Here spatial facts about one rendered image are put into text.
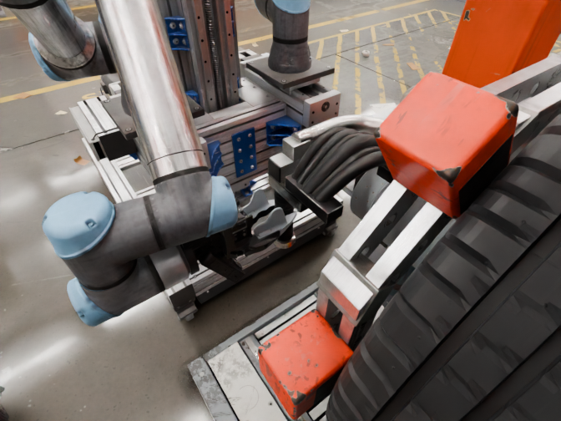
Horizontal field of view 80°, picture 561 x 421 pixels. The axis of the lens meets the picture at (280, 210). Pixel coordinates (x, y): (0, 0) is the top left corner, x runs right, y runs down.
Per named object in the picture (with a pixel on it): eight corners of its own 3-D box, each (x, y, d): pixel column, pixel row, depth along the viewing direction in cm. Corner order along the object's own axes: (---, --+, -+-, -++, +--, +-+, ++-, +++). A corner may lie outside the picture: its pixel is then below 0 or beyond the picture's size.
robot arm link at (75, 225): (135, 172, 42) (158, 230, 50) (36, 197, 39) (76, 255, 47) (144, 212, 37) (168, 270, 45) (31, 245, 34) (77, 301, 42)
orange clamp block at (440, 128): (456, 222, 30) (451, 180, 23) (389, 178, 35) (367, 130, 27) (511, 164, 30) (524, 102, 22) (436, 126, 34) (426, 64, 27)
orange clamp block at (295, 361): (349, 376, 43) (293, 423, 39) (310, 329, 48) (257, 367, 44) (357, 354, 38) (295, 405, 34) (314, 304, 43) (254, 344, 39)
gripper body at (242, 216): (257, 215, 52) (185, 250, 47) (260, 249, 58) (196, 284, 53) (233, 188, 56) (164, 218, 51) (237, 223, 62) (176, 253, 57)
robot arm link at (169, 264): (170, 298, 51) (151, 263, 56) (198, 284, 53) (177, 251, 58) (158, 270, 46) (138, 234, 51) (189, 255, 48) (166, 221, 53)
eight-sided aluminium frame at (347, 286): (324, 418, 60) (401, 195, 22) (301, 387, 64) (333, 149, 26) (490, 272, 83) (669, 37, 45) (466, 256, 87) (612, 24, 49)
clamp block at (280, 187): (300, 215, 52) (300, 189, 48) (267, 184, 57) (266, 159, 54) (324, 201, 54) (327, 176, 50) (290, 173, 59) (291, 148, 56)
